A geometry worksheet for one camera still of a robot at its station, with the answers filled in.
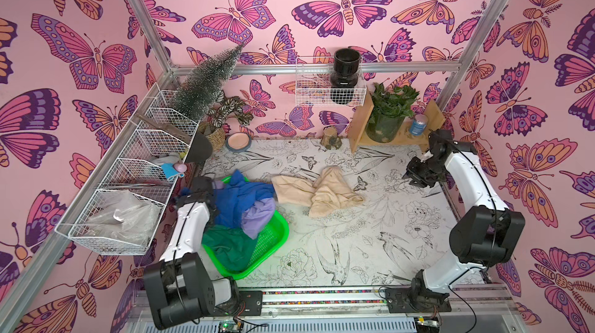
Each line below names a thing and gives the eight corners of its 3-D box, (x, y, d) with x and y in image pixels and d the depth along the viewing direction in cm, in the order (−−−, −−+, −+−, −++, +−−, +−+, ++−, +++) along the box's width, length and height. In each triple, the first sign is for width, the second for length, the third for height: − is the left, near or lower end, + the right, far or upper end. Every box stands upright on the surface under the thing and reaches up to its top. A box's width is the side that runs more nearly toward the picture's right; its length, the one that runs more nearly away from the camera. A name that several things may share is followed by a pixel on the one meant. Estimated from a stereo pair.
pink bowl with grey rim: (225, 152, 118) (223, 149, 116) (230, 135, 126) (228, 132, 124) (249, 152, 118) (248, 149, 116) (252, 135, 126) (251, 131, 124)
